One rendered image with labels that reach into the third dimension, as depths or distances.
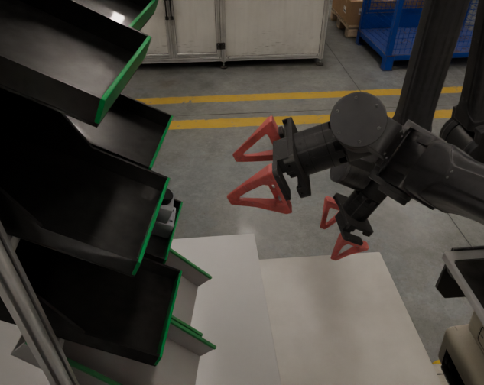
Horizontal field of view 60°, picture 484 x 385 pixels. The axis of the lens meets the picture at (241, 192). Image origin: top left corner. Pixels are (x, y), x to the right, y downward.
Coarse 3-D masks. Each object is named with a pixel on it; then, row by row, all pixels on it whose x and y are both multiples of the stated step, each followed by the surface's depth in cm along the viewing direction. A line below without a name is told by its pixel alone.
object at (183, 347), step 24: (168, 336) 68; (192, 336) 68; (24, 360) 51; (72, 360) 51; (96, 360) 58; (120, 360) 60; (168, 360) 66; (192, 360) 70; (96, 384) 54; (120, 384) 54; (144, 384) 61; (168, 384) 64; (192, 384) 67
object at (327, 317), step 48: (288, 288) 99; (336, 288) 99; (384, 288) 99; (288, 336) 89; (336, 336) 89; (384, 336) 89; (288, 384) 81; (336, 384) 81; (384, 384) 81; (432, 384) 81
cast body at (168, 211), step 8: (168, 192) 62; (168, 200) 61; (160, 208) 61; (168, 208) 61; (160, 216) 62; (168, 216) 62; (160, 224) 63; (168, 224) 63; (152, 232) 64; (160, 232) 64; (168, 232) 64
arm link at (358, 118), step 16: (352, 96) 43; (368, 96) 42; (336, 112) 43; (352, 112) 43; (368, 112) 42; (384, 112) 42; (336, 128) 43; (352, 128) 43; (368, 128) 42; (384, 128) 42; (400, 128) 42; (416, 128) 48; (352, 144) 43; (368, 144) 42; (384, 144) 42; (384, 160) 46; (384, 192) 50; (400, 192) 49
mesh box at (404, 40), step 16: (368, 0) 447; (384, 0) 411; (400, 0) 380; (416, 0) 382; (368, 16) 450; (384, 16) 413; (400, 16) 389; (416, 16) 392; (368, 32) 453; (384, 32) 416; (400, 32) 399; (416, 32) 401; (464, 32) 407; (384, 48) 418; (400, 48) 409; (464, 48) 418; (384, 64) 418
